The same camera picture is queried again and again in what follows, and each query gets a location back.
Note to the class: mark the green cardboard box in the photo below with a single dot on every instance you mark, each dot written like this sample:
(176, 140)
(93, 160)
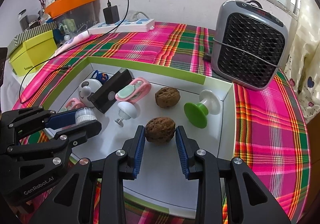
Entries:
(147, 109)

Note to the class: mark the black charger adapter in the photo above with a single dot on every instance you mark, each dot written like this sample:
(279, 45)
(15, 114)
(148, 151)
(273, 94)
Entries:
(111, 14)

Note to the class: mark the pale green soft item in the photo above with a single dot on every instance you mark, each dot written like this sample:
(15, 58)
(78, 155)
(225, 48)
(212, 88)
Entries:
(71, 24)

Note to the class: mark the pink green plaid tablecloth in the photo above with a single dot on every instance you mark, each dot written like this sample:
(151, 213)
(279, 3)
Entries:
(262, 126)

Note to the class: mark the black plug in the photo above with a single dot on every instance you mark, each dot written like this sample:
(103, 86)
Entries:
(207, 57)

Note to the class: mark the clear storage bin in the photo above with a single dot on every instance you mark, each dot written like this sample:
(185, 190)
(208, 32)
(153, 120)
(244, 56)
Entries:
(85, 18)

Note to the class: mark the grey fan heater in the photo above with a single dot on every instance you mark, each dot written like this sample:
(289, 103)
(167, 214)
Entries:
(250, 46)

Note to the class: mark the black rectangular sensor light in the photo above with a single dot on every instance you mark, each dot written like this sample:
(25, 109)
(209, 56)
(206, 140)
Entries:
(107, 96)

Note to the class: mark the brown walnut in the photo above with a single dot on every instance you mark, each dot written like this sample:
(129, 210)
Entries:
(160, 131)
(167, 98)

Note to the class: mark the green and white mushroom massager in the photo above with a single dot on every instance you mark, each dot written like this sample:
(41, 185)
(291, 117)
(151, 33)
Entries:
(196, 114)

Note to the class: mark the pink clip with green pad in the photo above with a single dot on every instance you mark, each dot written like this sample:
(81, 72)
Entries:
(127, 91)

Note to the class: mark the white power strip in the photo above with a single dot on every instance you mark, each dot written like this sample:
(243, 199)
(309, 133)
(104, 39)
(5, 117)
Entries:
(135, 25)

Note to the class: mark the dark glass jar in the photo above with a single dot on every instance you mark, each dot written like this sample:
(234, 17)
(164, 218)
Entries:
(23, 20)

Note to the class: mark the pink and white tube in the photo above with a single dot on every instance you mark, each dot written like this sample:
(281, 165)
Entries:
(75, 39)

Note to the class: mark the cream curtain with hearts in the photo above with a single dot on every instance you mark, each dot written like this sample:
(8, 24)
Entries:
(305, 64)

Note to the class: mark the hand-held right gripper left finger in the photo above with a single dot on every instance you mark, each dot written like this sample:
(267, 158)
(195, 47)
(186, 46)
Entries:
(140, 154)

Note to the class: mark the grey zigzag box lid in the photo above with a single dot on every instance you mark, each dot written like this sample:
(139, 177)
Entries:
(27, 33)

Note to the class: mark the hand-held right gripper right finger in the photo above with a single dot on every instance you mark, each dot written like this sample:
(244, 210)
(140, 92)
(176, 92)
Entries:
(181, 154)

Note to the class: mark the yellow-green shoebox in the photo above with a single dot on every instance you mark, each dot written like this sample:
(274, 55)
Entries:
(35, 49)

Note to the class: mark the white smiley face gadget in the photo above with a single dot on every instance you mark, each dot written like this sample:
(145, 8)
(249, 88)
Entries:
(86, 91)

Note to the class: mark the orange bin lid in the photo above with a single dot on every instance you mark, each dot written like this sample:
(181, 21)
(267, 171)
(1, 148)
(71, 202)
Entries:
(72, 0)

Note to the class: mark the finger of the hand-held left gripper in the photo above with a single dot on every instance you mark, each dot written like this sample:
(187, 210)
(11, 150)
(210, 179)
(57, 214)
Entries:
(62, 119)
(80, 134)

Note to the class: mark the small white knob massager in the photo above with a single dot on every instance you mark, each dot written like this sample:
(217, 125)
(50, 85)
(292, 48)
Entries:
(128, 110)

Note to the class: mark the small white ball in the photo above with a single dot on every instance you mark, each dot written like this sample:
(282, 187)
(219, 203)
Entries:
(66, 37)

